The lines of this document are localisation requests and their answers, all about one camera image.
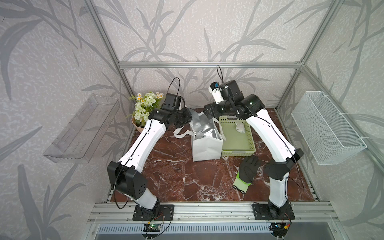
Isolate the green plastic basket tray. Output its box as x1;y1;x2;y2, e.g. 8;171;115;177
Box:
219;116;256;157

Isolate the right circuit board with wires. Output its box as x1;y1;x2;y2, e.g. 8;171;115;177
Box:
269;223;290;232

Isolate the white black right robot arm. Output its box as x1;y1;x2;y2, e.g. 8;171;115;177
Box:
204;94;303;209

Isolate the clear acrylic wall shelf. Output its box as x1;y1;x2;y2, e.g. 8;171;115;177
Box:
43;94;120;164

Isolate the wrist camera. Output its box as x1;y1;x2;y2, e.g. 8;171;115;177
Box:
209;82;225;105
161;93;182;112

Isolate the black green work glove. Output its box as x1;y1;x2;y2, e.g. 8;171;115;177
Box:
233;156;262;194

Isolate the left green circuit board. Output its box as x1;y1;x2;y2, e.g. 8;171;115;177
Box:
143;223;163;234

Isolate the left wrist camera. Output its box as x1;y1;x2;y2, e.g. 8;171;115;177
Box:
161;93;182;112

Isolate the white ice pack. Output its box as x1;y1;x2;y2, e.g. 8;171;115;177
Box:
235;122;246;134

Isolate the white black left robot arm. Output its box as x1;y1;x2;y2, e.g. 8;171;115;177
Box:
107;108;192;211

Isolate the white wire mesh basket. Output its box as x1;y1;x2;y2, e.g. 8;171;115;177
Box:
292;91;367;166

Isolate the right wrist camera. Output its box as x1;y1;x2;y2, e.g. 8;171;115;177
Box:
209;82;225;105

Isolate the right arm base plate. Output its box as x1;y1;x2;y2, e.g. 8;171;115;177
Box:
252;201;296;221

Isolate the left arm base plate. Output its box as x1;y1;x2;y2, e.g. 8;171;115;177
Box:
133;204;175;222

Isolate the aluminium front rail frame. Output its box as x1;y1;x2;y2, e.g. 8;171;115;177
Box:
87;202;340;224

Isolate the artificial white flower plant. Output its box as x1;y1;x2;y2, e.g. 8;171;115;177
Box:
131;92;165;125

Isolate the white insulated delivery bag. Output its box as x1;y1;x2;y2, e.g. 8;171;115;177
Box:
174;110;226;162

